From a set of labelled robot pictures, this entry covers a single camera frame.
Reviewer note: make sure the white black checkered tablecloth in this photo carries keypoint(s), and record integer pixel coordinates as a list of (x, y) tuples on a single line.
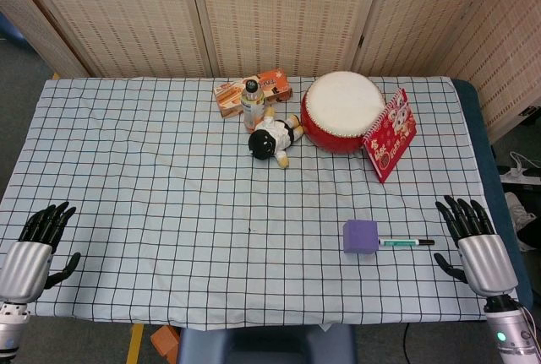
[(169, 191)]

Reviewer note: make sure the orange snack box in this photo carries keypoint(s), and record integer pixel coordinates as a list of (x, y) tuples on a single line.
[(277, 85)]

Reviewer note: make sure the black and silver left hand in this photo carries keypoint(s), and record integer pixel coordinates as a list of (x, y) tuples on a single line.
[(27, 260)]

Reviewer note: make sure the orange cardboard box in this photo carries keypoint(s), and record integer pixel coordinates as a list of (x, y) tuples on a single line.
[(165, 345)]

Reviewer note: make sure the green marker with black cap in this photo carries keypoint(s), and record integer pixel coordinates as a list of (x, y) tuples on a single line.
[(399, 242)]

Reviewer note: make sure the beige woven folding screen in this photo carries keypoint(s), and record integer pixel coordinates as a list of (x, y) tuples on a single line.
[(274, 13)]

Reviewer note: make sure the red spiral desk calendar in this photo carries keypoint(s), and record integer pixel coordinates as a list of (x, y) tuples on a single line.
[(391, 140)]

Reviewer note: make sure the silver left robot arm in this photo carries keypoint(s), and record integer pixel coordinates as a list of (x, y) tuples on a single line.
[(10, 330)]

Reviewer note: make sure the black and silver right hand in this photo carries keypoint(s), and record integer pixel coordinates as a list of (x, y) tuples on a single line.
[(486, 260)]

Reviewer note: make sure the white shoe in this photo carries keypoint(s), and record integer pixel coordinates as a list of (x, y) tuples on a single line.
[(517, 216)]

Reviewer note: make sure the red drum with white skin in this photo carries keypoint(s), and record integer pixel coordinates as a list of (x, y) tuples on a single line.
[(342, 106)]

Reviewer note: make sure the white power strip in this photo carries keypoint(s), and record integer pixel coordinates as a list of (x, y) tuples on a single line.
[(522, 170)]

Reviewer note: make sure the blue table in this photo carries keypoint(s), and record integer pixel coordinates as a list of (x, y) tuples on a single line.
[(492, 161)]

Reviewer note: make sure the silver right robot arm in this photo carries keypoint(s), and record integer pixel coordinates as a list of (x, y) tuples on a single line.
[(513, 334)]

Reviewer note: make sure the clear drink bottle black cap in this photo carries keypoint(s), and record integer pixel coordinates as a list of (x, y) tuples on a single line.
[(252, 104)]

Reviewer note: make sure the purple foam cube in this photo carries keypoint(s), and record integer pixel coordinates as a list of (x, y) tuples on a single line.
[(359, 236)]

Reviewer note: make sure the plush doll with black head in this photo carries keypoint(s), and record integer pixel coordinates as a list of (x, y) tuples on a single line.
[(270, 138)]

